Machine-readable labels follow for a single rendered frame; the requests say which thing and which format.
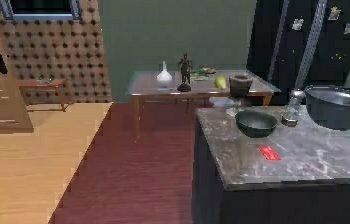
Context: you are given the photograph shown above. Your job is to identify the brown wooden table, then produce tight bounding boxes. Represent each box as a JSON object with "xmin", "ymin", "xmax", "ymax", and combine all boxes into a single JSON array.
[{"xmin": 126, "ymin": 69, "xmax": 283, "ymax": 141}]

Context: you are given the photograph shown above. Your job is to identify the clear glass pepper mill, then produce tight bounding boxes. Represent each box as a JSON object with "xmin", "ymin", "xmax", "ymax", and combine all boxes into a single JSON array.
[{"xmin": 281, "ymin": 88, "xmax": 306, "ymax": 128}]

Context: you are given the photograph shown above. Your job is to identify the dark marble-top kitchen counter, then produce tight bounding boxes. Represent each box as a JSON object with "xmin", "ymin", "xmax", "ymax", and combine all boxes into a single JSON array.
[{"xmin": 191, "ymin": 103, "xmax": 350, "ymax": 224}]

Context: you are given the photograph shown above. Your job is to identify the dark brown pot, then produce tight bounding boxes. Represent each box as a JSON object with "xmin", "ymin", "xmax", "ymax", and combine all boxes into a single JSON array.
[{"xmin": 228, "ymin": 73, "xmax": 254, "ymax": 98}]

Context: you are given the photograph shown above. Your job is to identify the white glass vase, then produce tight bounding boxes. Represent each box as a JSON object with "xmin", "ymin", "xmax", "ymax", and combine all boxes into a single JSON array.
[{"xmin": 156, "ymin": 60, "xmax": 173, "ymax": 89}]

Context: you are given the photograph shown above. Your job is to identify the dark bronze statuette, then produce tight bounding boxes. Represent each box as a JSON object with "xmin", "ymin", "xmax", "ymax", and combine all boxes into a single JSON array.
[{"xmin": 176, "ymin": 52, "xmax": 194, "ymax": 93}]

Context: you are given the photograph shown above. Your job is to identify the large dark grey pan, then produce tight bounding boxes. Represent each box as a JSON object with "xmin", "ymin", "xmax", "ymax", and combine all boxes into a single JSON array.
[{"xmin": 304, "ymin": 84, "xmax": 350, "ymax": 131}]

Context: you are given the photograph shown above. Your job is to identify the black fridge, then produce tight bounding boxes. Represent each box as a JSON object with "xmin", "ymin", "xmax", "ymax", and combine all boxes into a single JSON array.
[{"xmin": 246, "ymin": 0, "xmax": 350, "ymax": 106}]

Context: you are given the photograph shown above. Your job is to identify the red credit card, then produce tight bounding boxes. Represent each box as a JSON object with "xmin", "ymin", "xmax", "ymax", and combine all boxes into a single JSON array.
[{"xmin": 258, "ymin": 145, "xmax": 281, "ymax": 162}]

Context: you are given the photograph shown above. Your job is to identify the dark green bowl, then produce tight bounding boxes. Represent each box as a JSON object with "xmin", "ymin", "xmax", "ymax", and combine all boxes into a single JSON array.
[{"xmin": 234, "ymin": 109, "xmax": 279, "ymax": 139}]

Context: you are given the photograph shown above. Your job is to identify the green plate with food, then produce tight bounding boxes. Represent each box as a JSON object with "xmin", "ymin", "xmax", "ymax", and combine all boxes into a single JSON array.
[{"xmin": 190, "ymin": 66, "xmax": 218, "ymax": 82}]

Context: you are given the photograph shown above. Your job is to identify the yellow-green fruit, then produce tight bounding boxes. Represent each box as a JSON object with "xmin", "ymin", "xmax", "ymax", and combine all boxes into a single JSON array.
[{"xmin": 214, "ymin": 73, "xmax": 228, "ymax": 91}]

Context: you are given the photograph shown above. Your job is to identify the small brown side table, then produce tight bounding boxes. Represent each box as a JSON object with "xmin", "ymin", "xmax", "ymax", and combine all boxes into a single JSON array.
[{"xmin": 18, "ymin": 78, "xmax": 74, "ymax": 113}]

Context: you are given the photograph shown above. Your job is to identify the light wooden door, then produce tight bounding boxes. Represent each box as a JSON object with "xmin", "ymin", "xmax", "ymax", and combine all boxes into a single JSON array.
[{"xmin": 0, "ymin": 0, "xmax": 35, "ymax": 135}]

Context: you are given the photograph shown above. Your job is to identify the window with grey frame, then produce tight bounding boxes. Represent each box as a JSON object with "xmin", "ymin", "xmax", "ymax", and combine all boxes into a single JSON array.
[{"xmin": 0, "ymin": 0, "xmax": 83, "ymax": 22}]

